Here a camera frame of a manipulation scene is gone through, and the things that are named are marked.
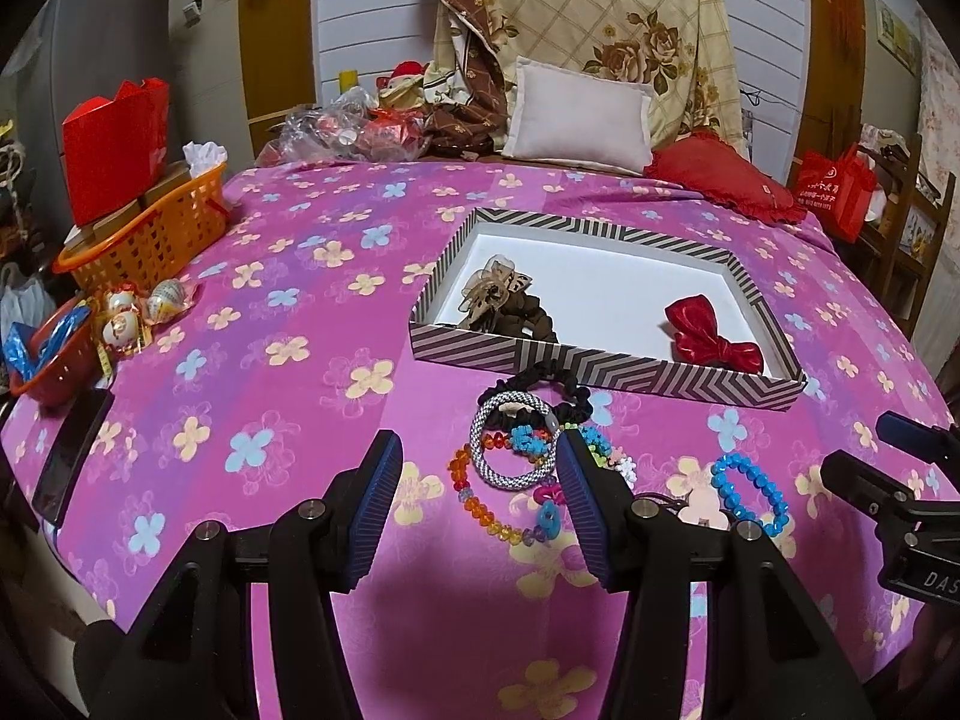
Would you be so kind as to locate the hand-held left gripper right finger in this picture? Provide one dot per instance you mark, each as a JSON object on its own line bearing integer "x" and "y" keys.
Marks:
{"x": 581, "y": 517}

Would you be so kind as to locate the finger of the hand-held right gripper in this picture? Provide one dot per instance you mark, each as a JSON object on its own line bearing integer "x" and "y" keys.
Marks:
{"x": 911, "y": 439}
{"x": 870, "y": 491}

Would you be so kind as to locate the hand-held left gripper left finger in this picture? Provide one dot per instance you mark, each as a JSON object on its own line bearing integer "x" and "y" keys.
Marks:
{"x": 375, "y": 499}

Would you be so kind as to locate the black scrunchie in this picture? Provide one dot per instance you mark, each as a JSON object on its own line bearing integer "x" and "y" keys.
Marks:
{"x": 579, "y": 395}

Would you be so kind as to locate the black white striped box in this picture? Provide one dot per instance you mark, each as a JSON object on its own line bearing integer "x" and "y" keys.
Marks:
{"x": 600, "y": 371}

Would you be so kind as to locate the pink floral bedsheet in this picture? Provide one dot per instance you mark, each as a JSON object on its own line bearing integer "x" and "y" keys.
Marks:
{"x": 300, "y": 315}

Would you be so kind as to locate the wooden chair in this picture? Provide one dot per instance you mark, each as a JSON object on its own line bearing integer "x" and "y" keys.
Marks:
{"x": 911, "y": 240}

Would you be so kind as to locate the brown scrunchie with beige bow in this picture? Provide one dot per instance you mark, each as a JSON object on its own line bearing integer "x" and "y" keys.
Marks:
{"x": 525, "y": 311}

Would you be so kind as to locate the red satin bow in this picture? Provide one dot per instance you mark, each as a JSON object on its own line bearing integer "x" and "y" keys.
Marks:
{"x": 709, "y": 330}

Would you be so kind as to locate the red shopping bag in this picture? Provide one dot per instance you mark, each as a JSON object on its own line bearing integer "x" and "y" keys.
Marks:
{"x": 836, "y": 195}

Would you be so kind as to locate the painted egg ornament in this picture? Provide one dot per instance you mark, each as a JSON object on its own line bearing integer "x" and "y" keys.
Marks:
{"x": 121, "y": 300}
{"x": 166, "y": 298}
{"x": 121, "y": 330}

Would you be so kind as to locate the black phone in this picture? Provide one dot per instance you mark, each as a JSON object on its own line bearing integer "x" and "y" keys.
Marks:
{"x": 71, "y": 457}

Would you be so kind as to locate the red ruffled cushion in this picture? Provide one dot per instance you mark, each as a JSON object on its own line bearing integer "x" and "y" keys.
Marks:
{"x": 720, "y": 176}

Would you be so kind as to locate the orange plastic basket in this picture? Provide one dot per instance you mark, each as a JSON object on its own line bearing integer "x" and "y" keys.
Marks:
{"x": 165, "y": 240}

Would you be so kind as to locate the floral curtain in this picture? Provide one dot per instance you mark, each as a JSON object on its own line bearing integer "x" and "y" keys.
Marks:
{"x": 941, "y": 105}

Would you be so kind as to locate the red plastic colander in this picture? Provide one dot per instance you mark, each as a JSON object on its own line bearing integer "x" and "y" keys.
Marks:
{"x": 56, "y": 382}

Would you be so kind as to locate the red foil packets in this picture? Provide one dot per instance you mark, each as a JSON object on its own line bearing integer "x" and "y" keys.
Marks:
{"x": 390, "y": 135}

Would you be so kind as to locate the clear plastic bag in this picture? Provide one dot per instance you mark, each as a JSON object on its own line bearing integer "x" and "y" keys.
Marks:
{"x": 315, "y": 127}

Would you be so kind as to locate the brown cardboard box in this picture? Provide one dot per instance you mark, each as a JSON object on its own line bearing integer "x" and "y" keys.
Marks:
{"x": 101, "y": 223}
{"x": 171, "y": 181}

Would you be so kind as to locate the white tissue paper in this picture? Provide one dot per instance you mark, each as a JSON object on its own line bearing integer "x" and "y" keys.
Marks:
{"x": 204, "y": 156}

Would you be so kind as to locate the white plastic bag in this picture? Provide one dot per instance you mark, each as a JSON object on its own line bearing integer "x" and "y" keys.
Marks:
{"x": 26, "y": 307}

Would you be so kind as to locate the white pillow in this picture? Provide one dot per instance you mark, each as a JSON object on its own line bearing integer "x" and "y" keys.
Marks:
{"x": 577, "y": 116}

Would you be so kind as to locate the yellow bottle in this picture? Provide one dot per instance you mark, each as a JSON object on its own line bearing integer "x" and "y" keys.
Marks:
{"x": 349, "y": 84}

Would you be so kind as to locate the santa doll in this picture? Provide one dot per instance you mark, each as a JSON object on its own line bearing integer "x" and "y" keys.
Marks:
{"x": 401, "y": 82}

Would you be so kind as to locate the red paper bag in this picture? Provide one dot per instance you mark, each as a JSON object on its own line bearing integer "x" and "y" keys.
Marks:
{"x": 112, "y": 150}

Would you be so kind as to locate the brown patterned blanket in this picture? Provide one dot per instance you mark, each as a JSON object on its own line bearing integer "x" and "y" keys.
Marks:
{"x": 469, "y": 37}

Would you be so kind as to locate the white slatted headboard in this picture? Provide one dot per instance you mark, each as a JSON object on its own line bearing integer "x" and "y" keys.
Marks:
{"x": 375, "y": 15}

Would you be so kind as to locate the cream floral quilt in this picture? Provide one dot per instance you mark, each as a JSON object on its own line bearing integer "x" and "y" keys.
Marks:
{"x": 600, "y": 0}

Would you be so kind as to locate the grey refrigerator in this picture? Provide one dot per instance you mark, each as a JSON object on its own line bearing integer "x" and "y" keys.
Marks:
{"x": 97, "y": 30}

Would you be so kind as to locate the framed wall picture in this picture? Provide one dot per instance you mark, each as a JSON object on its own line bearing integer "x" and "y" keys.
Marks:
{"x": 896, "y": 34}

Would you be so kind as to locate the wall socket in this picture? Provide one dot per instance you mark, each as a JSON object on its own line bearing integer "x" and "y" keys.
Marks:
{"x": 193, "y": 13}

